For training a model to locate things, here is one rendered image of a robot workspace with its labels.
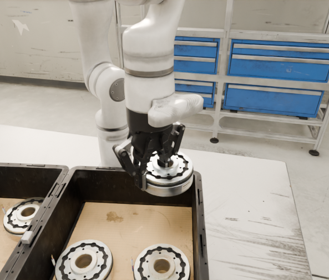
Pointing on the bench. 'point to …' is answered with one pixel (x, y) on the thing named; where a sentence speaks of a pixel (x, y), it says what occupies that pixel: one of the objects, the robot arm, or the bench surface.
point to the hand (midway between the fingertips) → (152, 174)
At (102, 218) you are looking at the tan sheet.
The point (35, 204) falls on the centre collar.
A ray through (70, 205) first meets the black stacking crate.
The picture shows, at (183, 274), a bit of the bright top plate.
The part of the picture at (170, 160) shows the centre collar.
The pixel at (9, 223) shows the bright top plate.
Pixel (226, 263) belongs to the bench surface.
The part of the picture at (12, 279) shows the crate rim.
